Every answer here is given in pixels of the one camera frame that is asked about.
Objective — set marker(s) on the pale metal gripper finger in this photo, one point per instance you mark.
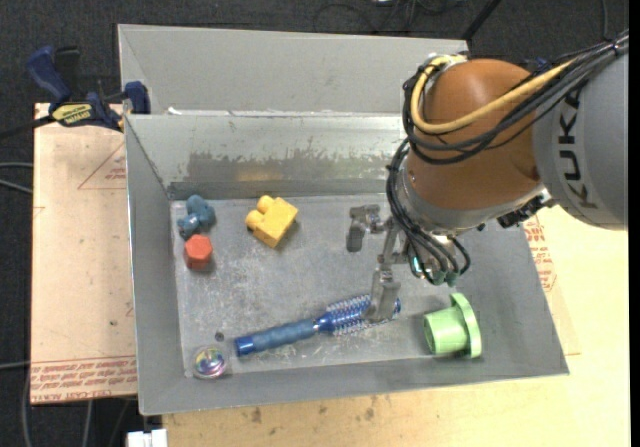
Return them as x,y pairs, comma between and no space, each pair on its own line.
384,297
356,235

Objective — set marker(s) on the green flanged cylinder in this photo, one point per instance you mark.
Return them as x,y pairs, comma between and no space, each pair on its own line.
450,330

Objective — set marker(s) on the grey metal bin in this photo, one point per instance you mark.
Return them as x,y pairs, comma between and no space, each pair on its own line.
280,255

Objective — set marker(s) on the yellow toy brick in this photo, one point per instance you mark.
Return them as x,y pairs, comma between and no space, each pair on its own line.
274,222

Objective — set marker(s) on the blue hairbrush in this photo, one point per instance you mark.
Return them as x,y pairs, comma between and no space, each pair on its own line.
285,334

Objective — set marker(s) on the red hexagonal block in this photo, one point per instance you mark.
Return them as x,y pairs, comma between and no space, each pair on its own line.
198,253

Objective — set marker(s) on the blue toy figure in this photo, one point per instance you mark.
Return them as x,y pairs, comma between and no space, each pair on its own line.
197,215

